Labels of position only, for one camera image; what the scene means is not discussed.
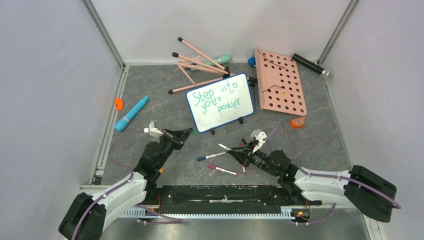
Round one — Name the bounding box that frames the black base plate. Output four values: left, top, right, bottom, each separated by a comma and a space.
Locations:
145, 184, 323, 215

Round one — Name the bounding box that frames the orange clip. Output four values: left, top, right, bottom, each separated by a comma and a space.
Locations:
114, 98, 124, 111

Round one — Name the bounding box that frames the mint green bottle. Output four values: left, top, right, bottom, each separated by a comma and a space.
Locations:
186, 54, 232, 72

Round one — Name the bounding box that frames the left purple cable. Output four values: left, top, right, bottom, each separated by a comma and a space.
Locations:
71, 131, 184, 240

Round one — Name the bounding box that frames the purple cable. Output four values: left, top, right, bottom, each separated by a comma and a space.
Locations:
71, 131, 184, 240
264, 119, 402, 226

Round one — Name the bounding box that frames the black flashlight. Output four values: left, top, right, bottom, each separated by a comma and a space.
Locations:
292, 53, 333, 80

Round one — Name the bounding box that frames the pink whiteboard marker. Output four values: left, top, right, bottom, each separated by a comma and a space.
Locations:
207, 164, 239, 176

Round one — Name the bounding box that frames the pink perforated board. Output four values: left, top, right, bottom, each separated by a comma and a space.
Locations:
254, 46, 308, 117

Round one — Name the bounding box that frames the blue toy car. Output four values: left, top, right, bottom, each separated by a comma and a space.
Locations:
247, 57, 256, 68

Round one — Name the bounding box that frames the blue framed whiteboard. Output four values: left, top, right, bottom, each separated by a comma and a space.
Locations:
185, 72, 255, 133

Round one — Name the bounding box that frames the pink folding tripod stand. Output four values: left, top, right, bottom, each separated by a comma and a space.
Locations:
167, 36, 259, 95

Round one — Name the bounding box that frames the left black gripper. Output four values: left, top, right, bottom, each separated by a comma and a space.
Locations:
156, 127, 193, 169

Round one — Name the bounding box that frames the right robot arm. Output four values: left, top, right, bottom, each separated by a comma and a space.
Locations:
227, 139, 401, 223

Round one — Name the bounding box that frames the blue cylindrical tool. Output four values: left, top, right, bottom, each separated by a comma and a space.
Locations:
114, 95, 150, 132

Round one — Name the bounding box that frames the blue whiteboard marker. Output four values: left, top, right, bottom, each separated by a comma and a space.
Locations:
196, 151, 228, 162

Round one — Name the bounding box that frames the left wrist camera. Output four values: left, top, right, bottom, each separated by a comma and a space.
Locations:
143, 120, 164, 139

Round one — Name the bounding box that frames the green whiteboard marker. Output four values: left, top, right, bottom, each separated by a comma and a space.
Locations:
218, 143, 232, 153

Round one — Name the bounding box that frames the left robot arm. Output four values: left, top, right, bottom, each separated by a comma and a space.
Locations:
58, 127, 194, 240

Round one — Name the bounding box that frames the orange tape roll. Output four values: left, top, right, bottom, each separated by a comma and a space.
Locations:
290, 116, 306, 129

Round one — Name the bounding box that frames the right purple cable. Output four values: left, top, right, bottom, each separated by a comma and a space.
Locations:
264, 119, 402, 226

